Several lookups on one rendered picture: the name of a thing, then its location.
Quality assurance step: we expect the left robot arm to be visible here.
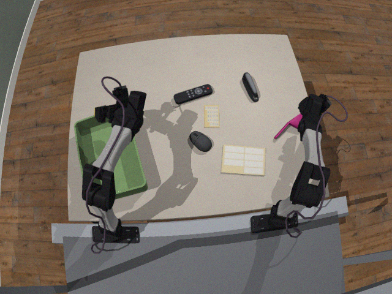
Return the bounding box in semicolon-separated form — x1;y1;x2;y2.
82;85;146;243

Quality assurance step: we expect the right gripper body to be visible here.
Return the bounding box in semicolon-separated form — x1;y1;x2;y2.
298;97;309;115

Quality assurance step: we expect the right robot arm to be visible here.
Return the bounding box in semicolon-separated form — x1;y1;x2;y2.
251;94;332;233

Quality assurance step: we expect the black computer mouse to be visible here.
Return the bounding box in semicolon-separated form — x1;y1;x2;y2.
189;131;212;152

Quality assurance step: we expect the black stapler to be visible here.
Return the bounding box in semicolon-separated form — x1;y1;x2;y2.
242;72;258;102

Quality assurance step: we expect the black remote control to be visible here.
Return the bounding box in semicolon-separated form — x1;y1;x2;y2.
174;84;213;105

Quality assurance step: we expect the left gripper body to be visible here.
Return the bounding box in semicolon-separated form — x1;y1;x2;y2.
95;104;123;123

